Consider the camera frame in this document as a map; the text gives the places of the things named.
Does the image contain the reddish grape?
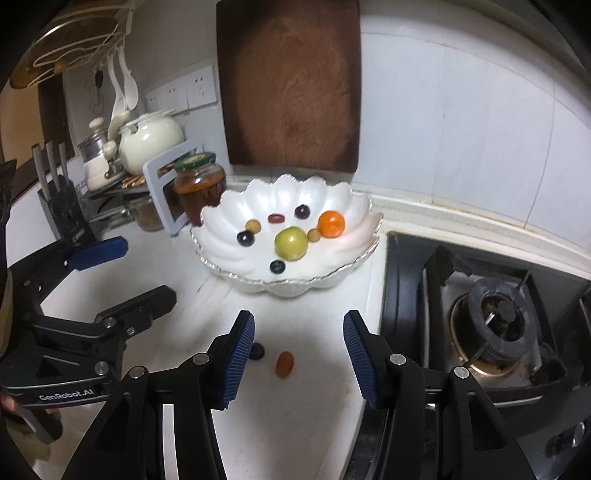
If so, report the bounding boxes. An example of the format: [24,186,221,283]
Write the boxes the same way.
[274,351,294,379]

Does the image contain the dark blueberry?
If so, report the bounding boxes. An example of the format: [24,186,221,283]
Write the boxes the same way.
[270,260,286,275]
[236,230,256,247]

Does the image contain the green apple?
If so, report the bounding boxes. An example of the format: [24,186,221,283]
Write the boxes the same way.
[274,226,308,262]

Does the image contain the tan longan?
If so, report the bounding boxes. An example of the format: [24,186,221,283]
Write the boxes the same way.
[245,219,262,234]
[308,228,322,243]

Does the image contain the orange tangerine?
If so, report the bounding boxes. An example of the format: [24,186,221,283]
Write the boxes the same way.
[318,210,346,238]

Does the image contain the red date fruit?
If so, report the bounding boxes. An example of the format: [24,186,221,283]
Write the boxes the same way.
[267,214,286,224]

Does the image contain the dark grape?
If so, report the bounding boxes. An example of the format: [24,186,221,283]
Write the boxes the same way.
[294,204,311,220]

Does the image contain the left human hand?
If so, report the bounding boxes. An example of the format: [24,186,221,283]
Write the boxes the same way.
[1,392,63,445]

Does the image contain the steel pot lower shelf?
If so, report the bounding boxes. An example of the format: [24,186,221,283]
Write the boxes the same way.
[126,195,163,232]

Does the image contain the black knife block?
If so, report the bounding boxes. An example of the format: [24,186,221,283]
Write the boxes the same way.
[31,141,96,247]

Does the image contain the white pot with lid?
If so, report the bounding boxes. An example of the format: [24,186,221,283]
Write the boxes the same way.
[78,117,124,192]

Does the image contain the glass jar green lid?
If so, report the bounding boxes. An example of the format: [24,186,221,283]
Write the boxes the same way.
[173,152,226,226]

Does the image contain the white scalloped ceramic bowl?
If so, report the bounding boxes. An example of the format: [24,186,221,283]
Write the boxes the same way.
[190,174,383,298]

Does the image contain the white ceramic teapot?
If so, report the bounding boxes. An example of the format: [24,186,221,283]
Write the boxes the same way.
[119,110,184,175]

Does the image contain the white hanging spoons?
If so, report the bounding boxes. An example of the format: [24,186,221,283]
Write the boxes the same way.
[107,45,139,139]

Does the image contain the black gas stove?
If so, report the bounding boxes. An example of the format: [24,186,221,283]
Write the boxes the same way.
[346,233,590,479]

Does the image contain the brown wooden cutting board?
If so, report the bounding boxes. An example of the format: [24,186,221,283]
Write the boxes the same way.
[216,1,362,174]

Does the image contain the white wall socket panel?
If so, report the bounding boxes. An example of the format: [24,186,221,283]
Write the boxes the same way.
[144,65,217,113]

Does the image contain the wall mounted lid rack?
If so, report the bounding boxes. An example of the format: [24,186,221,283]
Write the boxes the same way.
[8,1,136,89]

